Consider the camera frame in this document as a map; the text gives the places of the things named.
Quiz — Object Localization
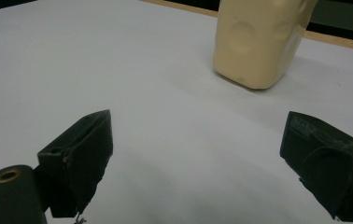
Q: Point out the grey panel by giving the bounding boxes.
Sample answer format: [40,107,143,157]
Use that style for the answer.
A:
[308,0,353,35]

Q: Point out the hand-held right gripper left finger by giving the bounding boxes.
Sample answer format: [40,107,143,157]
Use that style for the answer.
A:
[34,109,114,218]

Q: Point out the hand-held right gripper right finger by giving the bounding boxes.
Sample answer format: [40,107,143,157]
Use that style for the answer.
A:
[279,110,353,223]

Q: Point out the cream square ceramic cup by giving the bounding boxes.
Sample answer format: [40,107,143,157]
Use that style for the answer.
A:
[213,0,318,91]

